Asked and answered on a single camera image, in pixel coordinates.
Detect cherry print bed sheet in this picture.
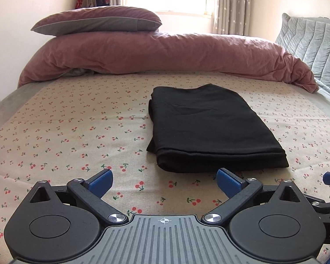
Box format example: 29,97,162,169
0,73,330,263

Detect black pants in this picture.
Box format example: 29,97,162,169
147,84,289,173

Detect grey patterned curtain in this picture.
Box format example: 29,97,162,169
212,0,251,36

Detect grey quilted headboard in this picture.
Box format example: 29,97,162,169
275,13,330,93

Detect pink and grey pillow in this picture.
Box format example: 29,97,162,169
31,5,162,37

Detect pink duvet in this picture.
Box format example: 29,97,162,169
18,32,318,93

